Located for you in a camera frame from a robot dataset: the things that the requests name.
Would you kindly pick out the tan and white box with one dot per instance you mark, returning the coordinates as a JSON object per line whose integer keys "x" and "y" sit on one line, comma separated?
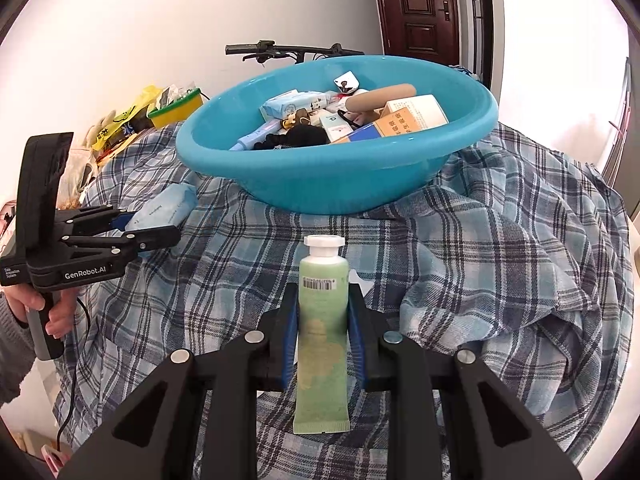
{"x": 412, "y": 115}

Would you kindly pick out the blue plastic basin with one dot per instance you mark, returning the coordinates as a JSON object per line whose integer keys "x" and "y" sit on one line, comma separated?
{"x": 325, "y": 180}

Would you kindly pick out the light blue tube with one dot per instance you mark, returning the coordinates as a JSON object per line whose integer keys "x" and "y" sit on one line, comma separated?
{"x": 255, "y": 136}

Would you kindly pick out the person's left forearm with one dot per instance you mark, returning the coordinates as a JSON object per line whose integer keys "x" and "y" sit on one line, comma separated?
{"x": 12, "y": 355}

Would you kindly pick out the green cream tube white cap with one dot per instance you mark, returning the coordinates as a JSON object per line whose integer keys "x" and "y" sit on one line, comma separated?
{"x": 322, "y": 310}

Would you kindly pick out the yellow plastic bag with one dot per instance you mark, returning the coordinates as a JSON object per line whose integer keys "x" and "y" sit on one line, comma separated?
{"x": 120, "y": 120}

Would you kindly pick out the beige plush toy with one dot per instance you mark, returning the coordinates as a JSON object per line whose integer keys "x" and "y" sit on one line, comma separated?
{"x": 95, "y": 132}

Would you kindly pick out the pink object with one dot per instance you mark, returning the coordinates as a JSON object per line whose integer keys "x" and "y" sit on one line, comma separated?
{"x": 56, "y": 461}

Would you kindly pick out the clear plastic bag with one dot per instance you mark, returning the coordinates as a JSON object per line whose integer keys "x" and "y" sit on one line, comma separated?
{"x": 77, "y": 175}

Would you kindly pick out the light blue tissue pack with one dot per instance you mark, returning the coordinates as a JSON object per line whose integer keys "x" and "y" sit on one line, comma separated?
{"x": 290, "y": 105}
{"x": 165, "y": 205}

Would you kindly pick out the black framed glass door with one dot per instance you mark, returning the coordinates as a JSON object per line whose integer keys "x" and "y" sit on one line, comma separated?
{"x": 472, "y": 20}

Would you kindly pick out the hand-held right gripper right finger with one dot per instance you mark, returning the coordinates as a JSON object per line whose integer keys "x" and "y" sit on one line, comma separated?
{"x": 357, "y": 340}

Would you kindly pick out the white box teal logo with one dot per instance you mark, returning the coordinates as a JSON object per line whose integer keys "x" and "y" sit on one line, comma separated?
{"x": 336, "y": 127}

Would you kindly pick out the person's left hand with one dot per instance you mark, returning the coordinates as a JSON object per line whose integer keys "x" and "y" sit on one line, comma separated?
{"x": 62, "y": 317}

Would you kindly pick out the orange and blue box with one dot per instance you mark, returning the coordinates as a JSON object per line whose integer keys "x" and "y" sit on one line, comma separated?
{"x": 367, "y": 133}

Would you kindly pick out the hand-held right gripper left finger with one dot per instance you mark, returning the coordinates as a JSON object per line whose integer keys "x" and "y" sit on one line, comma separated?
{"x": 290, "y": 340}

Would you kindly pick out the dark brown entrance door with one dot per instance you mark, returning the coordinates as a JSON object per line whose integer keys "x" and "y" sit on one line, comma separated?
{"x": 415, "y": 10}

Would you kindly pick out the black fabric pouch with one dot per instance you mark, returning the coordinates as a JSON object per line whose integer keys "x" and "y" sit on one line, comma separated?
{"x": 300, "y": 136}

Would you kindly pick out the yellow container green rim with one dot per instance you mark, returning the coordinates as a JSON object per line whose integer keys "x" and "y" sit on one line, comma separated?
{"x": 175, "y": 110}

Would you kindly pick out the folded metal rack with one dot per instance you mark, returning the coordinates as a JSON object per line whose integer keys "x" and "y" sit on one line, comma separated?
{"x": 620, "y": 115}

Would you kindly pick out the blue plaid cloth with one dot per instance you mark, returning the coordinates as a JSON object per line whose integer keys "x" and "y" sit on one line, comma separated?
{"x": 450, "y": 260}

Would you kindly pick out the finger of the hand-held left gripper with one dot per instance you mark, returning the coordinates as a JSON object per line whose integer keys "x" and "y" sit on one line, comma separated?
{"x": 90, "y": 220}
{"x": 150, "y": 240}

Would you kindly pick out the round tan powder puff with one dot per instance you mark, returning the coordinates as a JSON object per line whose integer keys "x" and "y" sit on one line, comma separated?
{"x": 380, "y": 98}

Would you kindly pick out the black bicycle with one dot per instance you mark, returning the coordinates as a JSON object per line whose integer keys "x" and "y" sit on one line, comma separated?
{"x": 260, "y": 49}

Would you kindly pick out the white packets in container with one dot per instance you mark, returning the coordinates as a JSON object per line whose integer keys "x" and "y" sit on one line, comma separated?
{"x": 177, "y": 92}

